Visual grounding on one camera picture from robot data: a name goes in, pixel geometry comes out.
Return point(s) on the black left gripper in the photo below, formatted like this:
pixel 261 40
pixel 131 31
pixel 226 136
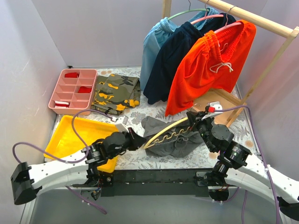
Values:
pixel 131 139

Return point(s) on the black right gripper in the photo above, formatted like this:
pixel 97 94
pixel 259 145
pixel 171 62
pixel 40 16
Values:
pixel 195 120

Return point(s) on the cream yellow hanger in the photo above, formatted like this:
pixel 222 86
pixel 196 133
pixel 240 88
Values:
pixel 177 129

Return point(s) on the grey shorts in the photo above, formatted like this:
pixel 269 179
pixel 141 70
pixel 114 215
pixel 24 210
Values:
pixel 178 148

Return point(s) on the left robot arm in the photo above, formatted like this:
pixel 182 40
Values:
pixel 28 181

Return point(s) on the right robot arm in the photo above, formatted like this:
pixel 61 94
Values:
pixel 238 166

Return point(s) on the camouflage shorts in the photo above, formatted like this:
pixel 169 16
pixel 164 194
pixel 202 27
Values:
pixel 115 93

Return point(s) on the orange shorts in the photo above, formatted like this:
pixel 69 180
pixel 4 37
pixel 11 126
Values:
pixel 215 61

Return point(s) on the navy blue shorts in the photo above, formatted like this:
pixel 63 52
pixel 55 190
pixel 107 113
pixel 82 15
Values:
pixel 170 56

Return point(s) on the light blue shorts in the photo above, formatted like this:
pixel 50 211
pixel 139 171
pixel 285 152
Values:
pixel 158 35

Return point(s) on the pink hanger on orange shorts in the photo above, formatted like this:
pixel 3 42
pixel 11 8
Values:
pixel 226 24

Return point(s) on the pink hanger on navy shorts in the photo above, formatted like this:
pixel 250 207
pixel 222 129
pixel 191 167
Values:
pixel 206 17

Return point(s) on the green hanger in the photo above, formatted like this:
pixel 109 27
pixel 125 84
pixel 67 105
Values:
pixel 189 10

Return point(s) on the wooden clothes rack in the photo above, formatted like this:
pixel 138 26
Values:
pixel 227 98

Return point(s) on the yellow plastic tray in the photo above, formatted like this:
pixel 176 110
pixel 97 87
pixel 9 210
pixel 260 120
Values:
pixel 65 142

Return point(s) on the red sock middle compartment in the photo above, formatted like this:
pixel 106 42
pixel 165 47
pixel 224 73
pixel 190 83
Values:
pixel 84 89

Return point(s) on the red sock compartment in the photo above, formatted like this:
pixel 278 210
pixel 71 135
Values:
pixel 84 89
pixel 71 75

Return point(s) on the pink divided organizer box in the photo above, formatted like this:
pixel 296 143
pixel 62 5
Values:
pixel 66 90

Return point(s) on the red white striped sock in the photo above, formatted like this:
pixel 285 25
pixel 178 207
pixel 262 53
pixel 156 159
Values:
pixel 61 104

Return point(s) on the red sock back compartment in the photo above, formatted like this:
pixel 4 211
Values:
pixel 71 75

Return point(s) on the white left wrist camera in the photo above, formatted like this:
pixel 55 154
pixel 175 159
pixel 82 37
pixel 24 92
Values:
pixel 121 124

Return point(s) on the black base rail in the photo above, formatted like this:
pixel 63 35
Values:
pixel 158 182

